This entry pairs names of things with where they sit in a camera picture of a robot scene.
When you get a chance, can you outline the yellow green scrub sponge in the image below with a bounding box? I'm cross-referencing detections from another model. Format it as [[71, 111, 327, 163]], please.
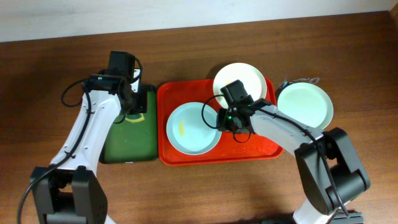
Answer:
[[124, 113, 145, 123]]

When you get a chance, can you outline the light blue plate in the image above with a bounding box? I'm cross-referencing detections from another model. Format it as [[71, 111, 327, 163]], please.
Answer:
[[166, 102, 221, 156]]

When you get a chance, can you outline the mint green plate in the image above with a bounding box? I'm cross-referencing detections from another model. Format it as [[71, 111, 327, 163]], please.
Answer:
[[277, 82, 334, 129]]

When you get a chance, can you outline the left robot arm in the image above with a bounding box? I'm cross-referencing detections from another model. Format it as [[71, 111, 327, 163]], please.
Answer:
[[17, 51, 144, 224]]

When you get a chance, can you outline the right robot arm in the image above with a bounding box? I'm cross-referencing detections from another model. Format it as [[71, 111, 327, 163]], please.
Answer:
[[216, 80, 370, 224]]

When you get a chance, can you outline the red plastic tray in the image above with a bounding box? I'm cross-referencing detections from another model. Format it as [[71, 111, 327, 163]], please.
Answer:
[[157, 79, 283, 166]]

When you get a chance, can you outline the dark green tray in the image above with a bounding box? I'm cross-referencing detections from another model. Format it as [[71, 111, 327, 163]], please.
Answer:
[[99, 85, 158, 164]]

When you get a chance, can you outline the cream white plate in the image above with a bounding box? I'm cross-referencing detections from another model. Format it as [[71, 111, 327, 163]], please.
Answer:
[[213, 63, 267, 101]]

